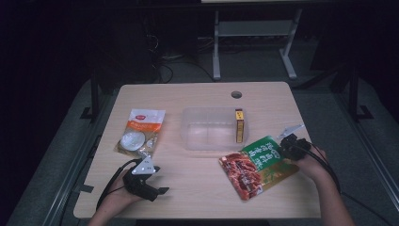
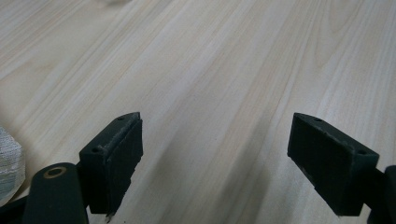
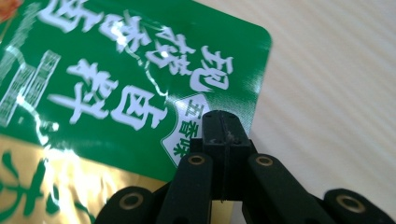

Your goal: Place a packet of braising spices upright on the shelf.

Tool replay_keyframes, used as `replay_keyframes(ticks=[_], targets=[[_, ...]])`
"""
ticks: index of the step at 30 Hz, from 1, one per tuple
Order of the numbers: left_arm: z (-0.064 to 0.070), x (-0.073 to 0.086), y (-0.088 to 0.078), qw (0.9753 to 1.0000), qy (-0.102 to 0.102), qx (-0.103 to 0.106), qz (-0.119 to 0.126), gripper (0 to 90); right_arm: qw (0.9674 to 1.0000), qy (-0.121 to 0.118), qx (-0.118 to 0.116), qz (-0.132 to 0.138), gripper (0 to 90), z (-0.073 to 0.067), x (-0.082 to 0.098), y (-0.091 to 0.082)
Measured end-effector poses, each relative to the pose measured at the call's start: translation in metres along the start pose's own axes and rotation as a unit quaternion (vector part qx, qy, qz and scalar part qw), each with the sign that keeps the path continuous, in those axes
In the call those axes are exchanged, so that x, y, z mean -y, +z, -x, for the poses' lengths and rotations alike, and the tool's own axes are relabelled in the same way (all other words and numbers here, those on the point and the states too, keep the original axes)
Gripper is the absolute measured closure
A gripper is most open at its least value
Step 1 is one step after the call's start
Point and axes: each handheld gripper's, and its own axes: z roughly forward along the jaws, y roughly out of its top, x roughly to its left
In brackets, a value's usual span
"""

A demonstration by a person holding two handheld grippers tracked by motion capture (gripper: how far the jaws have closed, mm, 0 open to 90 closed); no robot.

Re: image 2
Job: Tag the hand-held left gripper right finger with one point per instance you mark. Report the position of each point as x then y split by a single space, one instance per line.
336 165

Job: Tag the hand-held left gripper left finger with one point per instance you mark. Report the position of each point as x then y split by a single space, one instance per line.
112 161

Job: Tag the white and orange food packet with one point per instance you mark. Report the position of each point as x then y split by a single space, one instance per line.
9 168

